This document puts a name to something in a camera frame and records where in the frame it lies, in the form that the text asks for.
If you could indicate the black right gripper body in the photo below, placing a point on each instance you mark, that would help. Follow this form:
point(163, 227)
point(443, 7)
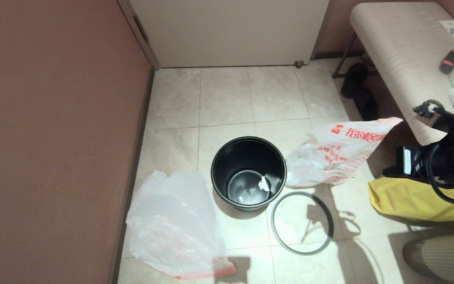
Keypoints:
point(418, 162)

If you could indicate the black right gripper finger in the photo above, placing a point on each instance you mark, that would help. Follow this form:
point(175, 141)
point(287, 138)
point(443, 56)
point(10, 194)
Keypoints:
point(390, 171)

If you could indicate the spare white red plastic bag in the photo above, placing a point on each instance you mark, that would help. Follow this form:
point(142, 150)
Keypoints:
point(329, 157)

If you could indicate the white and red plastic bag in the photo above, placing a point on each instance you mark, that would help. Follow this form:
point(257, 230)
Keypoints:
point(172, 221)

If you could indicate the yellow fabric bag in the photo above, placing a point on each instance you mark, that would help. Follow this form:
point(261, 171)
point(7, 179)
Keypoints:
point(400, 197)

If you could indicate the black round trash bin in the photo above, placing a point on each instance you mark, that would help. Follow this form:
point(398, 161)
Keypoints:
point(221, 173)

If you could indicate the grey ribbed round stool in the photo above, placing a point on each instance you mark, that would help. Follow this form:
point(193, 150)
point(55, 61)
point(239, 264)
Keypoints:
point(447, 260)

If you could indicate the black and red marker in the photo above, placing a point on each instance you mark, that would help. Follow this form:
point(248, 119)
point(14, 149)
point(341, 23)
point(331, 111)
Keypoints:
point(448, 62)

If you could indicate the light wood bench metal legs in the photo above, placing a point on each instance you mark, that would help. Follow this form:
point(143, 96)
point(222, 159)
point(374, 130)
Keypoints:
point(400, 59)

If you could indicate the white paper scrap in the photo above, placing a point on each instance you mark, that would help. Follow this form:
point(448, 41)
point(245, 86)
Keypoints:
point(264, 184)

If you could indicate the small metal door stop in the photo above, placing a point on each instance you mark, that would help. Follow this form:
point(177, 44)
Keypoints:
point(298, 64)

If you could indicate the pale door panel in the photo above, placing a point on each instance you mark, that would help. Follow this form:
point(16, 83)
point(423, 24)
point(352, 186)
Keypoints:
point(231, 31)

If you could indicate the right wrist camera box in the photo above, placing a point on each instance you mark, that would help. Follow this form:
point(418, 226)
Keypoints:
point(428, 114)

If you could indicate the brown door frame post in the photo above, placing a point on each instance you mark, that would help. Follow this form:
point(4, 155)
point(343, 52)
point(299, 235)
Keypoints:
point(321, 35)
point(138, 33)

